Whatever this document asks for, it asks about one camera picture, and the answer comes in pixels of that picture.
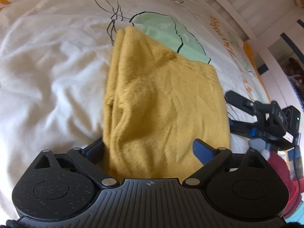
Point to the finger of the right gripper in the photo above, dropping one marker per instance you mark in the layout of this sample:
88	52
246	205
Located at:
245	129
241	103

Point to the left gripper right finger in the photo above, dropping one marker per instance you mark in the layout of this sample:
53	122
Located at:
213	160

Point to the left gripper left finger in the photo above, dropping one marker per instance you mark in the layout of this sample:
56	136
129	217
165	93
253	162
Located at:
85	161

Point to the mustard yellow knit garment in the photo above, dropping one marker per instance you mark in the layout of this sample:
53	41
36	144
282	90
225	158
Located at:
156	103

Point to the red knit sleeve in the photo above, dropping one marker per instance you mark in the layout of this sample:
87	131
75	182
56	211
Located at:
294	209

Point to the white shelf unit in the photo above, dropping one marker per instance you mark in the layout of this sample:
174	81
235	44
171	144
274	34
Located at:
281	41

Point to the white patterned bed cover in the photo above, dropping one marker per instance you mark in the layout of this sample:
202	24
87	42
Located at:
55	58

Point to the white slatted bed frame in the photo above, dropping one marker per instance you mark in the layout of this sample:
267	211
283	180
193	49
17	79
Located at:
263	21

